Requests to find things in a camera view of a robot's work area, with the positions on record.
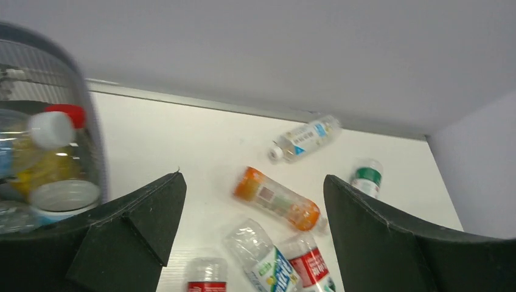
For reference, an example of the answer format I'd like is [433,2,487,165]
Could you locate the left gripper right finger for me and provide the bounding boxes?
[323,175,515,291]

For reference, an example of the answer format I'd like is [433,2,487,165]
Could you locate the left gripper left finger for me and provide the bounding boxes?
[1,172,187,291]

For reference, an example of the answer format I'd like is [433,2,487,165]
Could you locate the clear bottle red white label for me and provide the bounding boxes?
[278,232,337,292]

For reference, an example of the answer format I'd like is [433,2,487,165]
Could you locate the clear bottle green white label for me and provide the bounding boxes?
[350,158,383,198]

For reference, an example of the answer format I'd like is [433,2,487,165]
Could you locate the clear blue bottle purple label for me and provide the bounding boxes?
[1,200,84,234]

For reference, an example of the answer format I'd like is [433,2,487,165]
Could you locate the grey mesh waste bin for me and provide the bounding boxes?
[1,23,104,213]

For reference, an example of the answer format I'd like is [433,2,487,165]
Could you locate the clear bottle red teal label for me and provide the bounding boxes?
[186,257,228,292]

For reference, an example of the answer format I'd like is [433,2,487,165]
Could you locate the clear bottle blue green label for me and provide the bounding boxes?
[223,218,303,292]

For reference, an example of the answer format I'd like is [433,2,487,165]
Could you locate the clear bottle white blue label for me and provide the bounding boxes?
[268,115,341,162]

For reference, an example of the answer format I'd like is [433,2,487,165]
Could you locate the orange tinted bottle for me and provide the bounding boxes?
[233,167,329,234]

